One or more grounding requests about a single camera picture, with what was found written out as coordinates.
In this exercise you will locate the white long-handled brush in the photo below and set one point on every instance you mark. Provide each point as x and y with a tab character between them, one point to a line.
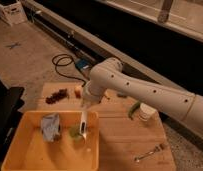
83	122

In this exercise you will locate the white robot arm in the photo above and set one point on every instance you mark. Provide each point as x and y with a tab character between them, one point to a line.
183	106

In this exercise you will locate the yellow plastic tray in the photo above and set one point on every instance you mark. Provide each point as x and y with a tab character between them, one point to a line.
30	152

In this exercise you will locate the blue sponge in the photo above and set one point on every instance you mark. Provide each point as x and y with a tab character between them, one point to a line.
121	95

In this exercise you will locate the orange apple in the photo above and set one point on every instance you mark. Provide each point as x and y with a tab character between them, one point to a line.
78	91

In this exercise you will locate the blue power device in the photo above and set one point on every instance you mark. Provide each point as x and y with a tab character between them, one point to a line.
82	64

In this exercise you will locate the green pepper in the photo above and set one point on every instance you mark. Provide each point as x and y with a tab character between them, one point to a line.
133	109

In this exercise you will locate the bunch of dark grapes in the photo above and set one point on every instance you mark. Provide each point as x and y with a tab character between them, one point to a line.
57	96

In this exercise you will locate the green cup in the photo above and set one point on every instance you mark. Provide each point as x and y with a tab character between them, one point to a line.
74	132

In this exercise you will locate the wooden board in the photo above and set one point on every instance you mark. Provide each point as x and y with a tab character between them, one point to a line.
121	139

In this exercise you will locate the crumpled grey cloth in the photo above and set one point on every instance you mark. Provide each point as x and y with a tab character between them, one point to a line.
50	127

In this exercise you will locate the metal fork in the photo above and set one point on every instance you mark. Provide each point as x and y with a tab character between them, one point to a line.
156	149

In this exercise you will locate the black chair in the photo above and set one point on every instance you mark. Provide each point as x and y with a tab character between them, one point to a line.
10	103

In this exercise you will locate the white cardboard box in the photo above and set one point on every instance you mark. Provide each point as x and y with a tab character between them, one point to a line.
13	13

